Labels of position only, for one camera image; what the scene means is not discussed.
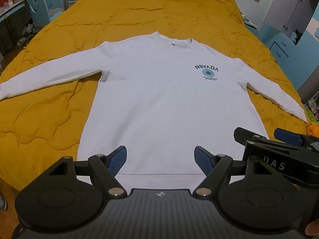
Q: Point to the mustard yellow quilt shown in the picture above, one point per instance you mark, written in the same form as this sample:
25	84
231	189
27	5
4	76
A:
149	10

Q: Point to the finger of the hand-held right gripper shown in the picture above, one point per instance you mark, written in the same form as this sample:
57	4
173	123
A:
243	134
286	134

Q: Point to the orange yellow toy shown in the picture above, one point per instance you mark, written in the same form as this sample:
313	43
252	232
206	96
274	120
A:
313	129

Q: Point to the cluttered desk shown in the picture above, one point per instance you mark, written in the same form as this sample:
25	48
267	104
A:
11	22

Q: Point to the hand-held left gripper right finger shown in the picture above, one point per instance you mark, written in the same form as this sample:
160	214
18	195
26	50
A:
203	160

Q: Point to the white printed sweatshirt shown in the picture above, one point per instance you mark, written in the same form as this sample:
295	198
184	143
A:
159	104

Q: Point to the light blue drawer cabinet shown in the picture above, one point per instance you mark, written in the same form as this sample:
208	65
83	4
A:
280	42

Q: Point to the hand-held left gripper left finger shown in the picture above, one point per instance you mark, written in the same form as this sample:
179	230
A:
117	160

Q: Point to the light blue chair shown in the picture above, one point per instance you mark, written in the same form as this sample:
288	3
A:
37	7

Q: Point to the white and blue wardrobe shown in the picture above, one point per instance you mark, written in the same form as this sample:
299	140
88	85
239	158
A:
286	7

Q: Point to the pair of sneakers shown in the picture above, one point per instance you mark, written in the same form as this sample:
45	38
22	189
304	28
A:
27	28

